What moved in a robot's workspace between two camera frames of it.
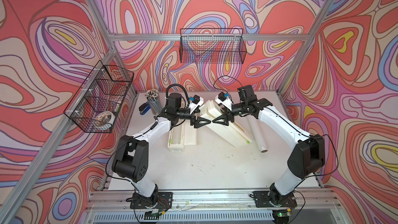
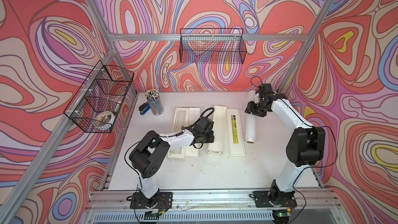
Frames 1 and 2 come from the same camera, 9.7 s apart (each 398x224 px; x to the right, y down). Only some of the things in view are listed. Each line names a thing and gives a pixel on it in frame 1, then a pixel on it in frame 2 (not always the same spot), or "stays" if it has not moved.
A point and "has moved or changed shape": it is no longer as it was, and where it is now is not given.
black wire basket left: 97,101 stays
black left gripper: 199,121 → 211,137
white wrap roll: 258,134 has moved or changed shape
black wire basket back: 212,45 stays
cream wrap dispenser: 210,110 has moved or changed shape
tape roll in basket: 105,116 stays
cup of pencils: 153,96 stays
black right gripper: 224,116 → 250,109
